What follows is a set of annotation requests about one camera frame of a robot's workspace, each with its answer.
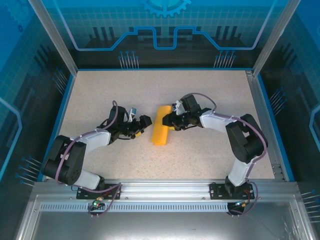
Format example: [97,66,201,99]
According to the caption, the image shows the aluminium side rail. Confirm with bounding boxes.
[244,69,287,182]

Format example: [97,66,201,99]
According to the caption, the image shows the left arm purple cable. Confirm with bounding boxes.
[55,100,123,216]

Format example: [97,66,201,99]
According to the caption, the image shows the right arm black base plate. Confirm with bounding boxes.
[209,181,255,200]

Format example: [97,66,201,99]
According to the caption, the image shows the slotted grey cable duct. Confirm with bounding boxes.
[39,202,230,211]

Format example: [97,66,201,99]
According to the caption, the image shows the aluminium frame post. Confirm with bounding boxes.
[251,0,302,77]
[27,0,78,76]

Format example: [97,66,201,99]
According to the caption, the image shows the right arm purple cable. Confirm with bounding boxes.
[183,92,267,217]

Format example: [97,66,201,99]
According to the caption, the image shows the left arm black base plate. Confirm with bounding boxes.
[76,183,123,201]

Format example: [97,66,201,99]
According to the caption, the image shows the aluminium mounting rail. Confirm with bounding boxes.
[33,178,298,199]

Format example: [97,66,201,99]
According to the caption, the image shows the cable plug with green light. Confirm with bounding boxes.
[234,198,252,208]
[91,196,105,208]

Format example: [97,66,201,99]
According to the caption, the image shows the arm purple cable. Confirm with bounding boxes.
[55,100,123,216]
[183,92,267,217]

